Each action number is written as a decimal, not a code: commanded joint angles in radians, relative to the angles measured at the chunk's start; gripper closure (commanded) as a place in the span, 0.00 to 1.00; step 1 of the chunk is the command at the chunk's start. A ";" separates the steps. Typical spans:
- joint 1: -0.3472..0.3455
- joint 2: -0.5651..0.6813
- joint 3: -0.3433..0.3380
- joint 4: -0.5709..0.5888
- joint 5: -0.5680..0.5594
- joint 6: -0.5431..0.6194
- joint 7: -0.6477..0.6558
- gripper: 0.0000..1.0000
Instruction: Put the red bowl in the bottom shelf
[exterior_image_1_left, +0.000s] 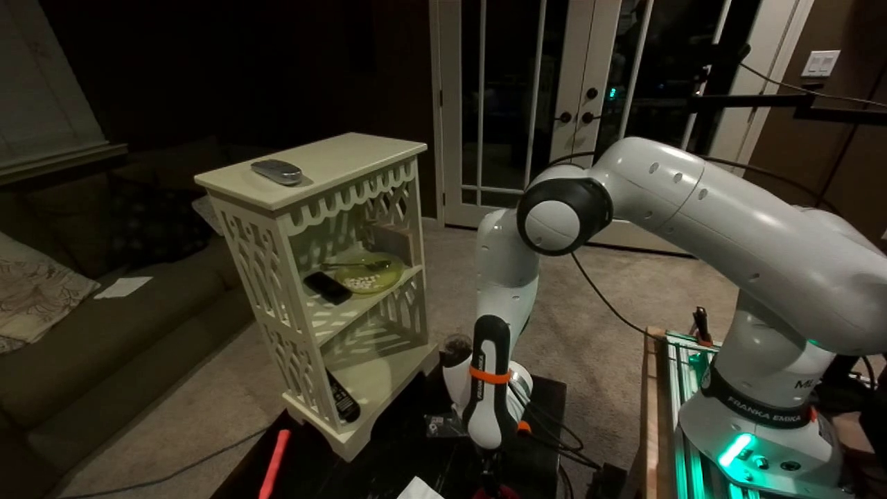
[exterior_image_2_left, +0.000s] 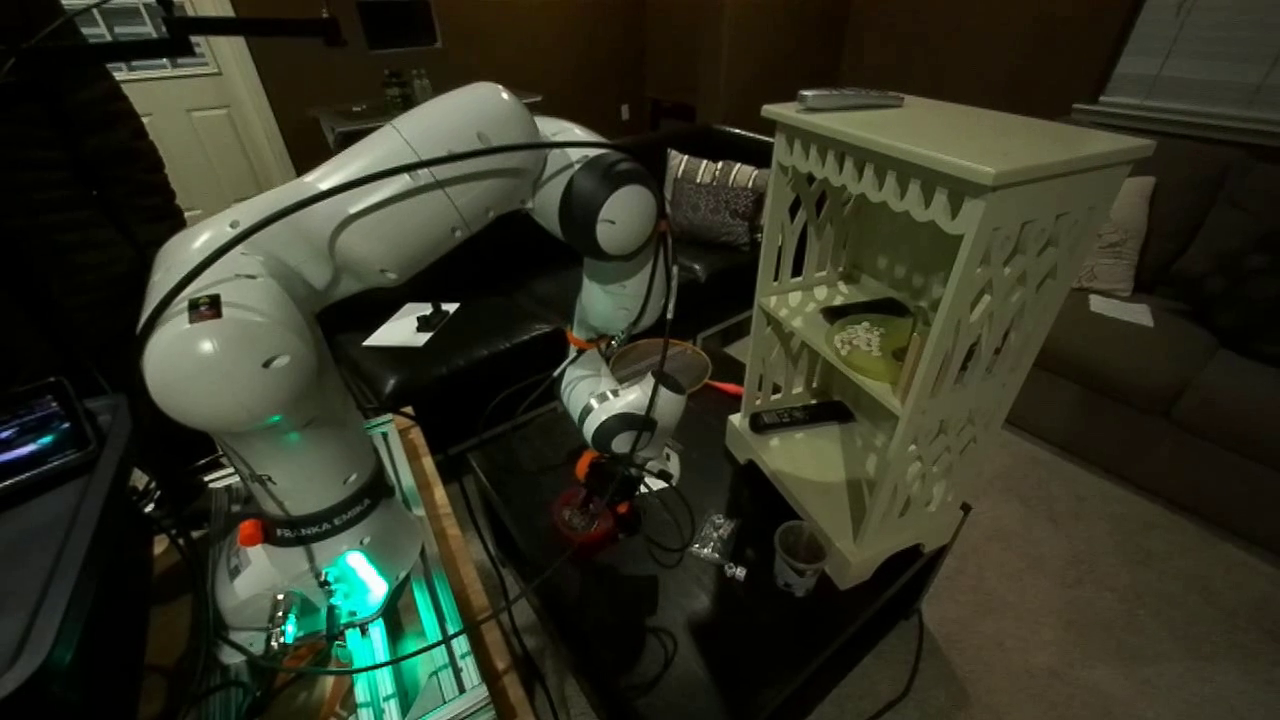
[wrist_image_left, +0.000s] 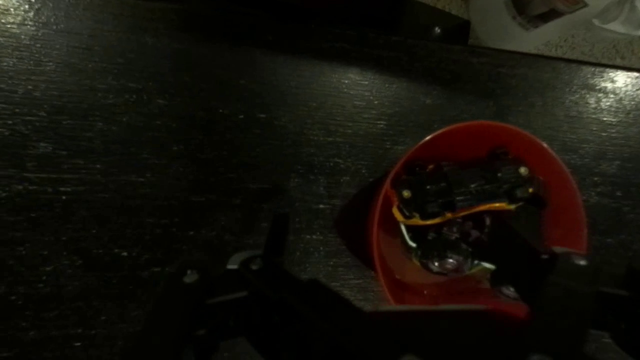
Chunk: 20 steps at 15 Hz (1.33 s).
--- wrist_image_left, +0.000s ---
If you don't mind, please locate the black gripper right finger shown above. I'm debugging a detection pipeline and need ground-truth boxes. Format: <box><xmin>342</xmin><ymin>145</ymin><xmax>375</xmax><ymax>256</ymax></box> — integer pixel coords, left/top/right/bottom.
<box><xmin>540</xmin><ymin>244</ymin><xmax>595</xmax><ymax>318</ymax></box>

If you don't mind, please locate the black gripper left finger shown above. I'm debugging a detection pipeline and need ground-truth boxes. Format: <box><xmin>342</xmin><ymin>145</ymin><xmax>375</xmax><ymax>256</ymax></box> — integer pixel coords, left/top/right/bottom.
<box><xmin>263</xmin><ymin>212</ymin><xmax>292</xmax><ymax>270</ymax></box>

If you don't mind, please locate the red plastic bowl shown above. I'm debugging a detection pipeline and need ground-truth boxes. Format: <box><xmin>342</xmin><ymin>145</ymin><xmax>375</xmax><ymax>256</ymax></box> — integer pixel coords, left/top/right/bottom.
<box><xmin>368</xmin><ymin>118</ymin><xmax>591</xmax><ymax>324</ymax></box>

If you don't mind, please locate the black electronics with wires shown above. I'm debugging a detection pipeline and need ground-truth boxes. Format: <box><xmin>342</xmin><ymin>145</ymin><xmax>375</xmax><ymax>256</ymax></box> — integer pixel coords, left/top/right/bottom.
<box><xmin>390</xmin><ymin>148</ymin><xmax>549</xmax><ymax>275</ymax></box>

